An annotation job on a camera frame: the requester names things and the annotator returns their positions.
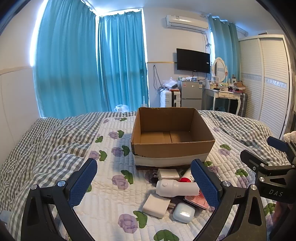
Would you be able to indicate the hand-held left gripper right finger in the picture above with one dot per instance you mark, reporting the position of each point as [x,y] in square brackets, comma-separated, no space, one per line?
[204,183]

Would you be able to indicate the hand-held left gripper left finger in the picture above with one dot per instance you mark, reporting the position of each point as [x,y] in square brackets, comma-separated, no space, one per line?
[83,183]

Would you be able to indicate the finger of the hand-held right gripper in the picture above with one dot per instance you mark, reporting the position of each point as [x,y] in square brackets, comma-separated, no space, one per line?
[252,158]
[276,143]

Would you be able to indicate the pink backed smartphone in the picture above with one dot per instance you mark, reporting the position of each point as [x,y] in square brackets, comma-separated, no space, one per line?
[196,200]

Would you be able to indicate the white tube with red cap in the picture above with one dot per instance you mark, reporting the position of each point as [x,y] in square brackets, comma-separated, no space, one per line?
[186,176]

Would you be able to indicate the white handheld device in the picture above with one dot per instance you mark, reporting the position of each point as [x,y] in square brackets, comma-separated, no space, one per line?
[175,188]

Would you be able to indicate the small white charger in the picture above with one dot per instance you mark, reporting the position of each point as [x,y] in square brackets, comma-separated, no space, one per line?
[170,174]

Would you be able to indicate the pale blue earbuds case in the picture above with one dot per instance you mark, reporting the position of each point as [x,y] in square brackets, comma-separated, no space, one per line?
[183,213]

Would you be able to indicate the large white charger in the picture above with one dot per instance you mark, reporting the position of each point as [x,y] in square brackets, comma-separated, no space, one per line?
[153,205]

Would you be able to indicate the person's right hand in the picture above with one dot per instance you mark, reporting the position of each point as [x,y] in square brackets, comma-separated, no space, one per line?
[277,215]

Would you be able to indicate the white floral quilt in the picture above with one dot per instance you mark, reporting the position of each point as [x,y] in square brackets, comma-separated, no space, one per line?
[111,166]

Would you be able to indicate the grey suitcase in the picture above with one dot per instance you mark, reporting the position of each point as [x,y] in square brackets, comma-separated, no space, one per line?
[243,104]

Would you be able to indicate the white louvred wardrobe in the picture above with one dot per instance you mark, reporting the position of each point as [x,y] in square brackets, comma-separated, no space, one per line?
[266,81]

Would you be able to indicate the small brown cardboard box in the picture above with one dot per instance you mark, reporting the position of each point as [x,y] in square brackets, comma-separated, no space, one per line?
[239,85]

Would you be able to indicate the white dressing table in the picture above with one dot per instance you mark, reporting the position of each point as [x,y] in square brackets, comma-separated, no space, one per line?
[222,93]

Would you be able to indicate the white plastic bag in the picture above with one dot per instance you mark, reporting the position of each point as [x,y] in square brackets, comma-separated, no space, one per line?
[121,108]

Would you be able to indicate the grey mini fridge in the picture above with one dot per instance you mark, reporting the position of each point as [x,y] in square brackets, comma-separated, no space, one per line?
[191,92]

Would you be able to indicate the white suitcase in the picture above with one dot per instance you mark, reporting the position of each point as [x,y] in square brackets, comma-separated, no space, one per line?
[168,98]

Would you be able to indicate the white oval mirror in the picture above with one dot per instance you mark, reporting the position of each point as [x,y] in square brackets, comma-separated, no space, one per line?
[219,69]

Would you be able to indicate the turquoise curtain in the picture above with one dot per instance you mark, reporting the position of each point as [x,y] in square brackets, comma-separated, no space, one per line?
[122,62]
[64,60]
[227,51]

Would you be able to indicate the clear bag of clutter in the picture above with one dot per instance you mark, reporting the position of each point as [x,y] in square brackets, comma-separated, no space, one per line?
[170,83]

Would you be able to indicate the white air conditioner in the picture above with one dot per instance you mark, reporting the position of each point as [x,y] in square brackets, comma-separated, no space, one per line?
[187,23]

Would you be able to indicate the black wall television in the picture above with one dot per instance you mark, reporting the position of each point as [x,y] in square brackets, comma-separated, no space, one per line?
[193,60]

